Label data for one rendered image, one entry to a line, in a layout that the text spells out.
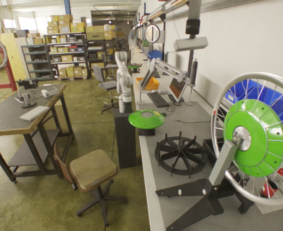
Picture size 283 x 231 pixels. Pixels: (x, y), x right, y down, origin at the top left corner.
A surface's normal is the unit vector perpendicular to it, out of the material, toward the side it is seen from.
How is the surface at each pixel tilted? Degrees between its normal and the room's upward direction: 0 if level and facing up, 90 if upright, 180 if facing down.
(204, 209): 18
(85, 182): 0
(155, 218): 0
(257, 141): 86
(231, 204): 0
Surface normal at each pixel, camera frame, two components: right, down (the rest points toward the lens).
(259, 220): 0.00, -0.87
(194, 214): -0.31, -0.80
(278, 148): -0.84, 0.11
